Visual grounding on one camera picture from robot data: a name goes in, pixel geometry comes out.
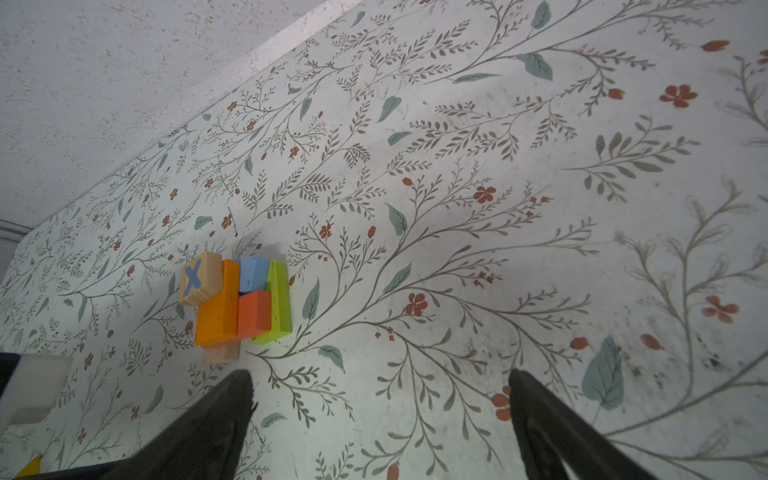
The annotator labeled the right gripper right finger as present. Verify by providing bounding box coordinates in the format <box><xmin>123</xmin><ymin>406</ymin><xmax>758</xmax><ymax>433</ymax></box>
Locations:
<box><xmin>509</xmin><ymin>369</ymin><xmax>653</xmax><ymax>479</ymax></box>

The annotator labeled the orange picture cube block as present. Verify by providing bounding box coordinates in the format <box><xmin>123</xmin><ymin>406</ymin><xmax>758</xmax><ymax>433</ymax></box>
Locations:
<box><xmin>179</xmin><ymin>252</ymin><xmax>223</xmax><ymax>306</ymax></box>

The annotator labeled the light blue rectangular block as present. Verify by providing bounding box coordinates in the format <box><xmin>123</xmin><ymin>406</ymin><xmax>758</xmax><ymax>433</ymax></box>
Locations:
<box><xmin>239</xmin><ymin>256</ymin><xmax>270</xmax><ymax>295</ymax></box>

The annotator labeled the green rectangular block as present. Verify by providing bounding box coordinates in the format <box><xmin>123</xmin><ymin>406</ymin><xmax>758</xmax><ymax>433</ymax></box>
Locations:
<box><xmin>251</xmin><ymin>260</ymin><xmax>292</xmax><ymax>345</ymax></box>

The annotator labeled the yellow wedge block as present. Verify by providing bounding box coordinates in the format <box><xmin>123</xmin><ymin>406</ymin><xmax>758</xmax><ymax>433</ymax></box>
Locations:
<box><xmin>14</xmin><ymin>456</ymin><xmax>41</xmax><ymax>479</ymax></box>

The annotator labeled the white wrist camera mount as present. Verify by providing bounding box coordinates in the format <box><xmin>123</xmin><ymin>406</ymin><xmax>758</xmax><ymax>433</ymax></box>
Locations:
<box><xmin>0</xmin><ymin>352</ymin><xmax>73</xmax><ymax>433</ymax></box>

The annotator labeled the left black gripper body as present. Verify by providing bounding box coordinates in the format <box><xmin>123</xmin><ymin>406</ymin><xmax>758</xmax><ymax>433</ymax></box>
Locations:
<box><xmin>20</xmin><ymin>461</ymin><xmax>120</xmax><ymax>480</ymax></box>

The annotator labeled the orange rectangular block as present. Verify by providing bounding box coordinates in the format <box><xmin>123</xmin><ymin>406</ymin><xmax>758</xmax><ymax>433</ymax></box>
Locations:
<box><xmin>195</xmin><ymin>260</ymin><xmax>240</xmax><ymax>348</ymax></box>

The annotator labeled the red rectangular block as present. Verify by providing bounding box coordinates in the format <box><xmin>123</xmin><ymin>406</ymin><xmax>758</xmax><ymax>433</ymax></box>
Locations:
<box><xmin>237</xmin><ymin>290</ymin><xmax>272</xmax><ymax>341</ymax></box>

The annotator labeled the natural wood rectangular block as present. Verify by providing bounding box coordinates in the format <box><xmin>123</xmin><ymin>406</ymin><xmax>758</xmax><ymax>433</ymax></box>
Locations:
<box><xmin>202</xmin><ymin>342</ymin><xmax>241</xmax><ymax>366</ymax></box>

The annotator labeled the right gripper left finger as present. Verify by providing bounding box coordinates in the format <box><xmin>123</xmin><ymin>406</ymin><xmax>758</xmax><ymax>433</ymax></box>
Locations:
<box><xmin>104</xmin><ymin>369</ymin><xmax>255</xmax><ymax>479</ymax></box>

